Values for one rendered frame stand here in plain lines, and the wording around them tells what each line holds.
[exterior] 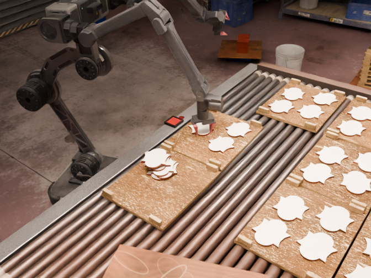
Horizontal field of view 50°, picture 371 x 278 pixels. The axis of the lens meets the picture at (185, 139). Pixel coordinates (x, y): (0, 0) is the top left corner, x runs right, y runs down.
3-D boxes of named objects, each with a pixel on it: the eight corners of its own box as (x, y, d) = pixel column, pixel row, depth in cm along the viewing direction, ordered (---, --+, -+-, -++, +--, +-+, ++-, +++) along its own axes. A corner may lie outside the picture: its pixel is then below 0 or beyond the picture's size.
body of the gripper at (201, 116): (215, 121, 199) (214, 108, 195) (195, 125, 197) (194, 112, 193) (211, 115, 204) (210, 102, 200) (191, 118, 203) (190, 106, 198)
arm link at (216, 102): (200, 81, 193) (195, 91, 187) (224, 84, 190) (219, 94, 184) (202, 102, 201) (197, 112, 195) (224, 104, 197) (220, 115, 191)
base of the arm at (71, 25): (72, 37, 199) (67, 13, 192) (86, 38, 197) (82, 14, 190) (63, 44, 193) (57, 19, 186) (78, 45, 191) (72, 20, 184)
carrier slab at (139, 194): (101, 196, 175) (100, 193, 174) (162, 148, 200) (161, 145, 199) (162, 231, 157) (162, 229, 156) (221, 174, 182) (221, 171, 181)
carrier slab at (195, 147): (162, 147, 201) (161, 144, 200) (207, 110, 227) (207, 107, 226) (221, 172, 183) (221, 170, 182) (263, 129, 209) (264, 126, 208)
